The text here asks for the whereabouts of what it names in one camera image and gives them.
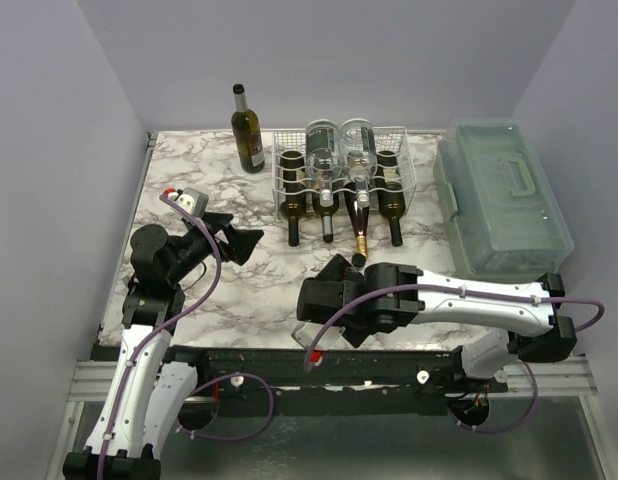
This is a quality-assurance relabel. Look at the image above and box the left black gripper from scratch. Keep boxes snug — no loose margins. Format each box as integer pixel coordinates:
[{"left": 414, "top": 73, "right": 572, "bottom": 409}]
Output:
[{"left": 167, "top": 211, "right": 264, "bottom": 284}]

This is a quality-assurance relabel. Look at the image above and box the clear bottle white label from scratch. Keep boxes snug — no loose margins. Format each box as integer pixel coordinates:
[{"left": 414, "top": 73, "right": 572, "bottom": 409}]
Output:
[{"left": 294, "top": 253, "right": 368, "bottom": 351}]

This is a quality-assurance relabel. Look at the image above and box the dark green wine bottle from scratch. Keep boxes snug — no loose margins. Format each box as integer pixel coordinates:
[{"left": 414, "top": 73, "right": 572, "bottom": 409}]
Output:
[{"left": 231, "top": 84, "right": 265, "bottom": 173}]

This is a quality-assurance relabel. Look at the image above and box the clear bottle green label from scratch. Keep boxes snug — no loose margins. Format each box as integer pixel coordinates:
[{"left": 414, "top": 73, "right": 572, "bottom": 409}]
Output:
[{"left": 340, "top": 118, "right": 377, "bottom": 208}]

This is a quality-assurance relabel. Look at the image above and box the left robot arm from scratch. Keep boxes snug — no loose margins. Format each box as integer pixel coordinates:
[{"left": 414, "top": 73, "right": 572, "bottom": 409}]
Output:
[{"left": 62, "top": 213, "right": 264, "bottom": 479}]

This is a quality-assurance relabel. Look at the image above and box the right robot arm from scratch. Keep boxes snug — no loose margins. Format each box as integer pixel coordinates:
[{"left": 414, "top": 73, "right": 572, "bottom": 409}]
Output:
[{"left": 291, "top": 255, "right": 577, "bottom": 392}]

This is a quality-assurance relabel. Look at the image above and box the green bottle silver neck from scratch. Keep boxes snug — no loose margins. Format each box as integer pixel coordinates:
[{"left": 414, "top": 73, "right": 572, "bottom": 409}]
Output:
[{"left": 312, "top": 193, "right": 339, "bottom": 243}]

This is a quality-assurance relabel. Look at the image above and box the red wine bottle gold cap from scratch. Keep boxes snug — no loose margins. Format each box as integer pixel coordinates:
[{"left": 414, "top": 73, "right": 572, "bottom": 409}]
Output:
[{"left": 344, "top": 190, "right": 369, "bottom": 259}]

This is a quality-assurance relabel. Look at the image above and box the green bottle right lower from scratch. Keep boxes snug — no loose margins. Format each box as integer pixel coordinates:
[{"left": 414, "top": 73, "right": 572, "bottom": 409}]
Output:
[{"left": 376, "top": 150, "right": 406, "bottom": 247}]

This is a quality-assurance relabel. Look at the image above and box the green bottle black neck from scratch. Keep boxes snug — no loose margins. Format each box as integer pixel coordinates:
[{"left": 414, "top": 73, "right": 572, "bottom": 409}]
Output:
[{"left": 280, "top": 150, "right": 306, "bottom": 247}]

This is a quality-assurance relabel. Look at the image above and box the clear bottle dark label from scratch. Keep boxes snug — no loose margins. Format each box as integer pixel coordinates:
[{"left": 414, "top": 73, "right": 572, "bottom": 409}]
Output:
[{"left": 305, "top": 119, "right": 343, "bottom": 208}]

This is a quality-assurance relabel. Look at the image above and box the translucent plastic storage box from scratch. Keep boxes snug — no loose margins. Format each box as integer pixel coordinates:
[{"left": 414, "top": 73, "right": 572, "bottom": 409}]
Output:
[{"left": 433, "top": 119, "right": 574, "bottom": 283}]

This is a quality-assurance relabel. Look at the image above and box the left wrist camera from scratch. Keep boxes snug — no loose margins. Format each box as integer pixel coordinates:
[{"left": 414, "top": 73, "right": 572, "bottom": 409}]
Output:
[{"left": 163, "top": 187, "right": 209, "bottom": 218}]

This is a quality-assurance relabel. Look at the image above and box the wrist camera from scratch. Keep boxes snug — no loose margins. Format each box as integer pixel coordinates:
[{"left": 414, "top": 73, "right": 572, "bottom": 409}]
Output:
[
  {"left": 163, "top": 187, "right": 209, "bottom": 218},
  {"left": 291, "top": 322, "right": 322, "bottom": 366}
]

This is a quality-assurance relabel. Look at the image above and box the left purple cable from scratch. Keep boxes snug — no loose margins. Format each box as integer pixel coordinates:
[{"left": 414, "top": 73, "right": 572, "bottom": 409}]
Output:
[{"left": 96, "top": 194, "right": 276, "bottom": 480}]

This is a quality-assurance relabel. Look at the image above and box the purple cable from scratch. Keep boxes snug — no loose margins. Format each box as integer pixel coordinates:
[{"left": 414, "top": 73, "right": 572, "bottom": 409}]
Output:
[
  {"left": 303, "top": 282, "right": 606, "bottom": 436},
  {"left": 96, "top": 194, "right": 276, "bottom": 480}
]

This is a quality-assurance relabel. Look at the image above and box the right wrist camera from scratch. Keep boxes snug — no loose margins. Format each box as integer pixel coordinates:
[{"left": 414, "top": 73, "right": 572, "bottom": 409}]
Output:
[{"left": 291, "top": 322, "right": 322, "bottom": 366}]

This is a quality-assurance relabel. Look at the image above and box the white wire wine rack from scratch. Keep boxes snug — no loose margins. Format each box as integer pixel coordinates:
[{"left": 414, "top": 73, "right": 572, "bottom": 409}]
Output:
[{"left": 271, "top": 126, "right": 417, "bottom": 220}]

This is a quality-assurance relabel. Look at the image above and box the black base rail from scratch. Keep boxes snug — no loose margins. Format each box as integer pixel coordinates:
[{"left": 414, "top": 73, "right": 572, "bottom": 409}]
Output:
[{"left": 88, "top": 344, "right": 570, "bottom": 419}]

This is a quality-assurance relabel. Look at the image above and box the aluminium frame rail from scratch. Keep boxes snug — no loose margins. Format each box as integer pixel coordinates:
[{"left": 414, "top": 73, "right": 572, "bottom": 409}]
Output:
[{"left": 43, "top": 361, "right": 115, "bottom": 479}]

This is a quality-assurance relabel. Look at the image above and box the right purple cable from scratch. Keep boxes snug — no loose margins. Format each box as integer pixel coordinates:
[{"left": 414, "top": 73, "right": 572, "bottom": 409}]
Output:
[{"left": 303, "top": 282, "right": 606, "bottom": 436}]

